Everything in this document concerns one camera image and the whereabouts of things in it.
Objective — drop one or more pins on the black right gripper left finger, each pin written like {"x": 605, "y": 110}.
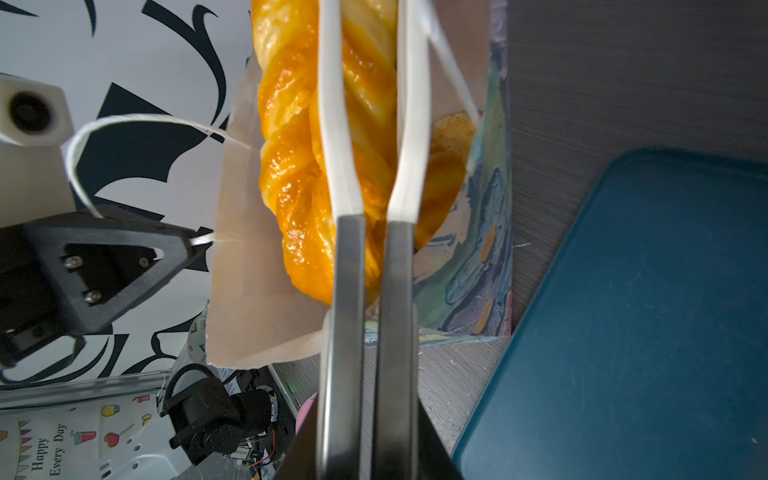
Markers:
{"x": 299, "y": 462}

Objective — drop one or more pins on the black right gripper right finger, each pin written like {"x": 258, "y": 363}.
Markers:
{"x": 434, "y": 462}

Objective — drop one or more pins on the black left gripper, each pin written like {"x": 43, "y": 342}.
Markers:
{"x": 73, "y": 274}

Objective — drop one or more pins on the floral white paper bag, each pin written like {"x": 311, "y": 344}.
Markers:
{"x": 461, "y": 276}

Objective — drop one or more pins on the long braided bread loaf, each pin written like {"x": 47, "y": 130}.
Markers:
{"x": 293, "y": 180}

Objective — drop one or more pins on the knotted round bun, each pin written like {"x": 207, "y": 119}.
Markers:
{"x": 453, "y": 134}

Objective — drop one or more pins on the pink round button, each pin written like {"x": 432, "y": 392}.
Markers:
{"x": 304, "y": 411}

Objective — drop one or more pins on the teal rectangular tray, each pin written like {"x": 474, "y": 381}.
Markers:
{"x": 643, "y": 353}

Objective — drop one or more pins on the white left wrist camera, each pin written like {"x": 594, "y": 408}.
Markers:
{"x": 35, "y": 124}

